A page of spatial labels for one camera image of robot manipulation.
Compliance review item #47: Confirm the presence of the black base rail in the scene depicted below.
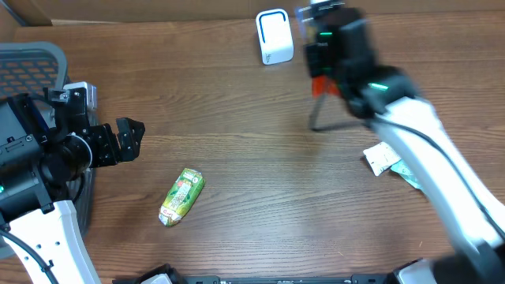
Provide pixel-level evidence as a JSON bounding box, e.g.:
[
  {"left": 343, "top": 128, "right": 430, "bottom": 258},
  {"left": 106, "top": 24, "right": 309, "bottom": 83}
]
[{"left": 112, "top": 263, "right": 396, "bottom": 284}]

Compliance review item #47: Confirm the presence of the green snack pouch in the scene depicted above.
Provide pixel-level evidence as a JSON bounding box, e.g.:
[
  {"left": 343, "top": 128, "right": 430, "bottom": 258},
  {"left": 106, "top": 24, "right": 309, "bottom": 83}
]
[{"left": 159, "top": 168, "right": 206, "bottom": 227}]

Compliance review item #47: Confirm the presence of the white tube gold cap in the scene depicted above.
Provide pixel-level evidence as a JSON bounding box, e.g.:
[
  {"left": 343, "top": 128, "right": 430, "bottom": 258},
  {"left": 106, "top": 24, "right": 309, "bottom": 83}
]
[{"left": 363, "top": 142, "right": 401, "bottom": 177}]

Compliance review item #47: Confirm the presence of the orange spaghetti packet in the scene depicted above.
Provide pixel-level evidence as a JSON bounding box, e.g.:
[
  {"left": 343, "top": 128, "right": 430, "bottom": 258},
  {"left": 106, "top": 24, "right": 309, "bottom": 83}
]
[{"left": 294, "top": 3, "right": 342, "bottom": 99}]

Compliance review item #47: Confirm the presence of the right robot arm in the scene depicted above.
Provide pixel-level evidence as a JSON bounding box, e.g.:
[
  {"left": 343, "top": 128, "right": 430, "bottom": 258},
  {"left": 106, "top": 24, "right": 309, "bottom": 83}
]
[{"left": 296, "top": 1, "right": 504, "bottom": 283}]

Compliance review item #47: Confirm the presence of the grey plastic mesh basket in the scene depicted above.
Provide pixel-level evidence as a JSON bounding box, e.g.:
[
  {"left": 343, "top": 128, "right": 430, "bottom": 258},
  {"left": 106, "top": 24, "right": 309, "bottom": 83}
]
[{"left": 1, "top": 42, "right": 95, "bottom": 260}]

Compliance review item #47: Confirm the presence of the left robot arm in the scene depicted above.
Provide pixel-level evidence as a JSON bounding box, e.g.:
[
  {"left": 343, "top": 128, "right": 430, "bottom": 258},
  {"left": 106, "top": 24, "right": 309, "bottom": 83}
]
[{"left": 1, "top": 84, "right": 145, "bottom": 283}]

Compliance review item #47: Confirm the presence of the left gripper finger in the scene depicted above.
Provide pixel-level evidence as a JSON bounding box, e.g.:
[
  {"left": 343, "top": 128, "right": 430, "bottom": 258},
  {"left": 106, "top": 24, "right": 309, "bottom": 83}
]
[
  {"left": 116, "top": 118, "right": 145, "bottom": 162},
  {"left": 64, "top": 81, "right": 97, "bottom": 114}
]

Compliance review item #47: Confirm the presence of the white barcode scanner stand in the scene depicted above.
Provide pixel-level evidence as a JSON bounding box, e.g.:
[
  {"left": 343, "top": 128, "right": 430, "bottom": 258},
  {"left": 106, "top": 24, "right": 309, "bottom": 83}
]
[{"left": 256, "top": 9, "right": 294, "bottom": 65}]

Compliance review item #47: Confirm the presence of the teal wipes packet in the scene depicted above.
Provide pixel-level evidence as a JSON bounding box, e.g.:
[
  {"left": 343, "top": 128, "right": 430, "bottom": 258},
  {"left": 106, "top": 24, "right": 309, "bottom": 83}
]
[{"left": 391, "top": 159, "right": 423, "bottom": 191}]

